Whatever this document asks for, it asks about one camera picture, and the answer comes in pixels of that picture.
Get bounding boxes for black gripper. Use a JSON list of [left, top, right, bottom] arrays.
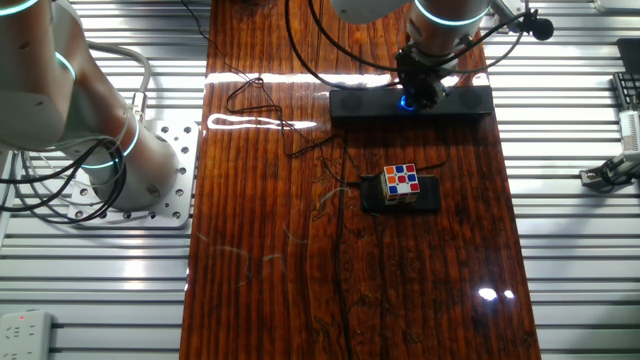
[[394, 48, 450, 111]]

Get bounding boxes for black speaker bar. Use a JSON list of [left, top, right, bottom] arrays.
[[328, 85, 495, 120]]

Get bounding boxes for Rubik's cube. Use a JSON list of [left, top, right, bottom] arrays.
[[380, 163, 421, 206]]

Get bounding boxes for black computer keyboard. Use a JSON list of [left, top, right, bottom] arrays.
[[612, 72, 640, 111]]

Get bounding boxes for black flat panel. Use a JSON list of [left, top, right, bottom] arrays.
[[616, 38, 640, 74]]

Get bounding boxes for grey flat device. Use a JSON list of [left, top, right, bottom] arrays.
[[593, 0, 640, 13]]

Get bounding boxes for silver robot mounting plate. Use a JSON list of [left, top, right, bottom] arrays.
[[67, 118, 201, 230]]

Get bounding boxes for white power strip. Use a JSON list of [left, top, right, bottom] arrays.
[[0, 309, 55, 360]]

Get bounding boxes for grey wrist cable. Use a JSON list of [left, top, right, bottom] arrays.
[[444, 27, 527, 76]]

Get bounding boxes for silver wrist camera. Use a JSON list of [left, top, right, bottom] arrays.
[[488, 0, 526, 34]]

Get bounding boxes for thick black gripper cable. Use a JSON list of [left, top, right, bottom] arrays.
[[283, 0, 404, 91]]

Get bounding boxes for small grey bracket camera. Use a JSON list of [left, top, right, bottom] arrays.
[[579, 152, 640, 191]]

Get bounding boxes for thin black speaker cable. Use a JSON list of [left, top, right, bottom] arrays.
[[179, 0, 451, 185]]

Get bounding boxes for silver white depth camera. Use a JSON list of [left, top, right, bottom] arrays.
[[618, 109, 640, 156]]

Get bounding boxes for grey cable with metal plug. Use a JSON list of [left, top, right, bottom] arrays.
[[84, 40, 153, 124]]

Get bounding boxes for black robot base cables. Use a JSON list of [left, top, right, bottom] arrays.
[[0, 138, 129, 225]]

